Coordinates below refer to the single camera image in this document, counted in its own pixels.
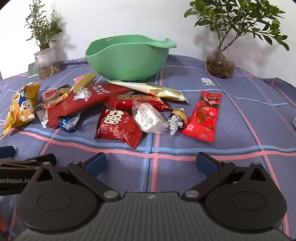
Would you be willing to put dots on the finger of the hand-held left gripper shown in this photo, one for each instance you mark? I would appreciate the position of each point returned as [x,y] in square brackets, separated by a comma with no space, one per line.
[6,153]
[34,160]

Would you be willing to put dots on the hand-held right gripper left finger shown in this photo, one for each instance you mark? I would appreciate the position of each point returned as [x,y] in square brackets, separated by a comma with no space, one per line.
[97,162]

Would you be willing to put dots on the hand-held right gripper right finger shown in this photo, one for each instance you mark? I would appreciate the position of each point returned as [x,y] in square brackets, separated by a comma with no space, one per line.
[207,162]

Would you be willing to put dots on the gold and white long packet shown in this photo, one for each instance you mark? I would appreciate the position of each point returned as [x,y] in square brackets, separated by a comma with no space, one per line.
[150,90]

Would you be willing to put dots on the green plastic bowl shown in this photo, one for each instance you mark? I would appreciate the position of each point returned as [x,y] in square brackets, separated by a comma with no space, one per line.
[124,59]

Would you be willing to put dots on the blue plaid cloth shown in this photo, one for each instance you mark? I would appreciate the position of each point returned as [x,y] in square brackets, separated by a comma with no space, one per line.
[242,148]

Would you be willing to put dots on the square red snack packet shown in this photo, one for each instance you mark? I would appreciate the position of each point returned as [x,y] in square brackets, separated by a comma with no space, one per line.
[115,126]

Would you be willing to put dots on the small white sachet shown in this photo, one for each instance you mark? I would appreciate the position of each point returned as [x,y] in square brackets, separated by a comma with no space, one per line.
[42,117]

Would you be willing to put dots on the red floral snack packet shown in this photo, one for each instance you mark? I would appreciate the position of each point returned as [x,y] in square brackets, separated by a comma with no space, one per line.
[203,115]

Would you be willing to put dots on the blue foil chocolate ball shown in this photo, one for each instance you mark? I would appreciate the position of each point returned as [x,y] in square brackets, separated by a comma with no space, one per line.
[67,122]

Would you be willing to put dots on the yellow cartoon snack packet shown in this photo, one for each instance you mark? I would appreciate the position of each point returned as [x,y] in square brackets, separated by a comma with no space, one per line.
[22,105]

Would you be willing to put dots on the gold and black chocolate ball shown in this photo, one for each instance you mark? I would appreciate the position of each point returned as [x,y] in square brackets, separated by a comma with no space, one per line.
[179,117]

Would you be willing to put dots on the small red clear candy packet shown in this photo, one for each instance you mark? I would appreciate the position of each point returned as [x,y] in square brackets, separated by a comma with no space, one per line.
[55,100]

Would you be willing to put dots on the long red snack packet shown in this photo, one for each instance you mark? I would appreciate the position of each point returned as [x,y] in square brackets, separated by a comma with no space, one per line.
[85,99]

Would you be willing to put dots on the clear wrapped red candy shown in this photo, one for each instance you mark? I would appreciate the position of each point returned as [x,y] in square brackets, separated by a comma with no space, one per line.
[49,95]

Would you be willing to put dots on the clear wrapped nougat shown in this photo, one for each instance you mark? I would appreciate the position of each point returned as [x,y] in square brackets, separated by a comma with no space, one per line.
[148,118]

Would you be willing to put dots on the dark red snack bar packet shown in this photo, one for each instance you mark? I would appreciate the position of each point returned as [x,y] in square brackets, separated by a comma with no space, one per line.
[126,101]

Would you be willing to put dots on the clear wrapped brown candy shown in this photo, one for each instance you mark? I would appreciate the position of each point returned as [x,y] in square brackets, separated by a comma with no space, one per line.
[63,90]

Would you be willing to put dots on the small white cloth tag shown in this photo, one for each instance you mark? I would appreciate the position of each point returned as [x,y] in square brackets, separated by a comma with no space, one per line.
[207,81]

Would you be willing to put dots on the mustard yellow snack packet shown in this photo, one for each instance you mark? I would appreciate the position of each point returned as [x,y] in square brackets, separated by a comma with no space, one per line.
[85,81]

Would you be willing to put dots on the white digital clock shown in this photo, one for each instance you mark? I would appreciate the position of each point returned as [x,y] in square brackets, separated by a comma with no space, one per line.
[32,69]

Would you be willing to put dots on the grey object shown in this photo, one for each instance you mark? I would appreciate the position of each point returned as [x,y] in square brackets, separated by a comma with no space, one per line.
[294,123]

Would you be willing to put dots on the potted plant in white pot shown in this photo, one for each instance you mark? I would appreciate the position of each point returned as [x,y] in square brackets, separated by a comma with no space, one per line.
[45,60]

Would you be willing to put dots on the leafy plant in glass vase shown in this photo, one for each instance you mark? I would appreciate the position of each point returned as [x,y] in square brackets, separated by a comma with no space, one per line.
[219,62]

